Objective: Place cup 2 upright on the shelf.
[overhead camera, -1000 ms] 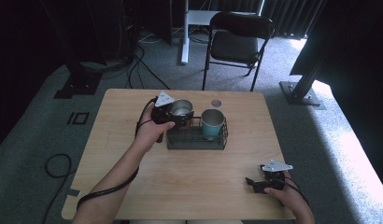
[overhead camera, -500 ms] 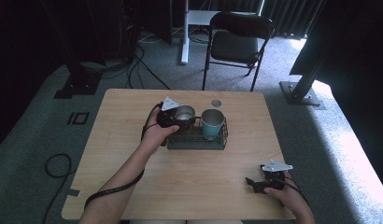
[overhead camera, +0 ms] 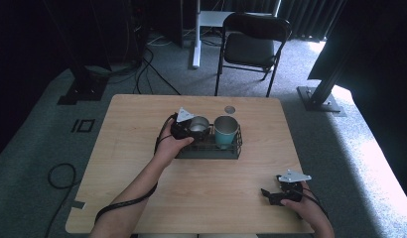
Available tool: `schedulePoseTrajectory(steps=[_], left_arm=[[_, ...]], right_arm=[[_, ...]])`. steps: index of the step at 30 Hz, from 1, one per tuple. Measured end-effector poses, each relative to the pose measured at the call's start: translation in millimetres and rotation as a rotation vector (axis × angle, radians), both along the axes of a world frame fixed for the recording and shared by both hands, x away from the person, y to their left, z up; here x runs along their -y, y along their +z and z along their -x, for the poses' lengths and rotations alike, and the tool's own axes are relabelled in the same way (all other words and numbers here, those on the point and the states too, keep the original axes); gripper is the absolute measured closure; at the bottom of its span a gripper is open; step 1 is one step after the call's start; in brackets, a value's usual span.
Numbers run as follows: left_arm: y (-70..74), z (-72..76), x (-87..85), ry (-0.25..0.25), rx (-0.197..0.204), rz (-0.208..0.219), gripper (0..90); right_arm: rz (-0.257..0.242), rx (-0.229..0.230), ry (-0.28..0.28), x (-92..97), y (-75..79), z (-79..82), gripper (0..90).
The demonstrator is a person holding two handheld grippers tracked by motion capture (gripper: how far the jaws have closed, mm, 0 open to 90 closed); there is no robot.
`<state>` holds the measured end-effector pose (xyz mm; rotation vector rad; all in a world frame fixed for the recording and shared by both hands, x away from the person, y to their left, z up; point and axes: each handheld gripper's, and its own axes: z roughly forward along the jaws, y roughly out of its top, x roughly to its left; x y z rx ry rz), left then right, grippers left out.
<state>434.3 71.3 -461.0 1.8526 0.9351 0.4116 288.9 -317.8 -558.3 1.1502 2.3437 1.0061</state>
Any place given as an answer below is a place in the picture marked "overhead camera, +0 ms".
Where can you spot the black folding chair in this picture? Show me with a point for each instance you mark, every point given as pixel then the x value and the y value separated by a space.
pixel 249 49

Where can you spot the plain steel cup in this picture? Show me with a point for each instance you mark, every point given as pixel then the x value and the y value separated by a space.
pixel 199 124

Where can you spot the dark curtain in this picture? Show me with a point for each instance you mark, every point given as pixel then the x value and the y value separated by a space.
pixel 310 16

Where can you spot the black stand with base plate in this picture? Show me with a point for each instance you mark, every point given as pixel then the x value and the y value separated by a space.
pixel 82 89

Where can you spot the black slanted stand with base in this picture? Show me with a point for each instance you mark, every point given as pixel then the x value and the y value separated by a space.
pixel 319 99

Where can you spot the person's right hand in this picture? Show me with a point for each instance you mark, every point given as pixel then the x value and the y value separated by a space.
pixel 307 208

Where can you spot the grey tape piece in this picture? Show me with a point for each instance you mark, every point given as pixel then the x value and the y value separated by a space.
pixel 79 204

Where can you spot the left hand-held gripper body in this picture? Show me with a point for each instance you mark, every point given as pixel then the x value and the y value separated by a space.
pixel 180 129

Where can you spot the grey table grommet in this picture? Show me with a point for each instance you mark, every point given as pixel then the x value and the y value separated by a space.
pixel 229 109

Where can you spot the person's left hand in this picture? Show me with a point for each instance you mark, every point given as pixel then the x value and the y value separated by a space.
pixel 168 148

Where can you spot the teal steel cup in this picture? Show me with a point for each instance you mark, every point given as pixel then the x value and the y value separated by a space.
pixel 226 132

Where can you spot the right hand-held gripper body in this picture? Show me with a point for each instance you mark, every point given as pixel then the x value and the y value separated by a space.
pixel 291 191

